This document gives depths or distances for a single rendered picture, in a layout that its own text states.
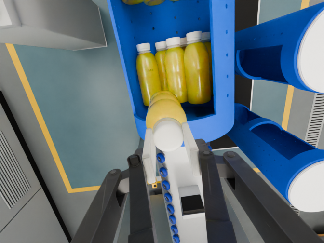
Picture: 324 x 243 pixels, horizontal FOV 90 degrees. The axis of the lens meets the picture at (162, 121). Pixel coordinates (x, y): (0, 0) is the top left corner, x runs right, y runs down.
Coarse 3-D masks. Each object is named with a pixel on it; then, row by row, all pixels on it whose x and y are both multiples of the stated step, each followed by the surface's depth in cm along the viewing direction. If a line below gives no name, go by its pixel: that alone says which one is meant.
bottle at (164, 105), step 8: (152, 96) 34; (160, 96) 29; (168, 96) 29; (152, 104) 27; (160, 104) 24; (168, 104) 24; (176, 104) 25; (152, 112) 24; (160, 112) 23; (168, 112) 22; (176, 112) 23; (184, 112) 25; (152, 120) 23; (160, 120) 22; (176, 120) 22; (184, 120) 23; (152, 128) 23
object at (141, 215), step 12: (132, 156) 14; (132, 168) 14; (132, 180) 12; (144, 180) 12; (132, 192) 11; (144, 192) 11; (132, 204) 10; (144, 204) 10; (132, 216) 9; (144, 216) 9; (132, 228) 9; (144, 228) 9; (132, 240) 8; (144, 240) 7; (156, 240) 9
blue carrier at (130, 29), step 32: (192, 0) 48; (224, 0) 29; (128, 32) 46; (160, 32) 53; (224, 32) 31; (128, 64) 46; (224, 64) 33; (224, 96) 35; (192, 128) 35; (224, 128) 38
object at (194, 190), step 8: (184, 192) 76; (192, 192) 76; (200, 192) 75; (184, 200) 70; (192, 200) 70; (200, 200) 69; (184, 208) 67; (192, 208) 66; (200, 208) 65; (184, 216) 66; (192, 216) 66; (200, 216) 66
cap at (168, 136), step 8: (168, 120) 21; (160, 128) 20; (168, 128) 20; (176, 128) 20; (160, 136) 20; (168, 136) 20; (176, 136) 20; (160, 144) 21; (168, 144) 21; (176, 144) 21
